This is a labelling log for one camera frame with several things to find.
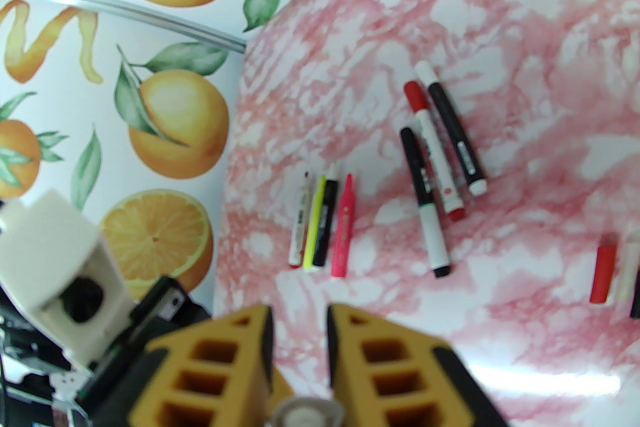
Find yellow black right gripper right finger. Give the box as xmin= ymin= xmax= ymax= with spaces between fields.
xmin=327 ymin=304 xmax=508 ymax=427

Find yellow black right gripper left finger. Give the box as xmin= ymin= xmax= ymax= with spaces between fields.
xmin=129 ymin=304 xmax=297 ymax=427

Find yellow highlighter pen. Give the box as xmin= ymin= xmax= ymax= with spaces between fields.
xmin=301 ymin=175 xmax=327 ymax=271

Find thin white pen red tip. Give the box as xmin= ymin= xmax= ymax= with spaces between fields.
xmin=289 ymin=171 xmax=314 ymax=269

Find slim black pen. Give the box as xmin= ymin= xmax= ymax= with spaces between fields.
xmin=312 ymin=161 xmax=341 ymax=267

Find white black whiteboard marker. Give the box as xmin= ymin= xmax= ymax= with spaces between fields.
xmin=399 ymin=126 xmax=452 ymax=279

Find white red whiteboard marker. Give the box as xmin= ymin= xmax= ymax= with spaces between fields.
xmin=403 ymin=81 xmax=467 ymax=222

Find black marker white ends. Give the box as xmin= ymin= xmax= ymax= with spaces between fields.
xmin=415 ymin=61 xmax=488 ymax=196

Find red pen cap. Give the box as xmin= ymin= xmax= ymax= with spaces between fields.
xmin=589 ymin=245 xmax=618 ymax=304

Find black pen cap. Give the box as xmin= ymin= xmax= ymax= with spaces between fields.
xmin=629 ymin=265 xmax=640 ymax=319

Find white pen cap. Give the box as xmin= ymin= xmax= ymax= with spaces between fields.
xmin=614 ymin=229 xmax=640 ymax=301

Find pink highlighter pen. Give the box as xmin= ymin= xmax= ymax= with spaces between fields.
xmin=330 ymin=172 xmax=357 ymax=279

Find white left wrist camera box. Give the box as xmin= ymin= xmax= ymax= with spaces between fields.
xmin=0 ymin=187 xmax=125 ymax=368

